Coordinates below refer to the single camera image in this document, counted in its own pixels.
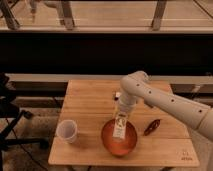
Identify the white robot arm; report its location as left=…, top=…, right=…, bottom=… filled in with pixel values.
left=117, top=71, right=213, bottom=142

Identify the orange ceramic bowl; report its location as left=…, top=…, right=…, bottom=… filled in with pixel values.
left=101, top=119, right=137, bottom=157

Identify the wooden table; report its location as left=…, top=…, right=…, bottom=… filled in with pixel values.
left=48, top=80, right=199, bottom=167

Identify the white plastic cup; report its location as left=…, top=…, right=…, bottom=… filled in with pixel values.
left=56, top=120, right=78, bottom=143

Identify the dark red chili pepper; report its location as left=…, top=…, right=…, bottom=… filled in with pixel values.
left=144, top=119, right=160, bottom=136

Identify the black office chair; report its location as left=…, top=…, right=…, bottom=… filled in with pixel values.
left=0, top=73, right=49, bottom=171

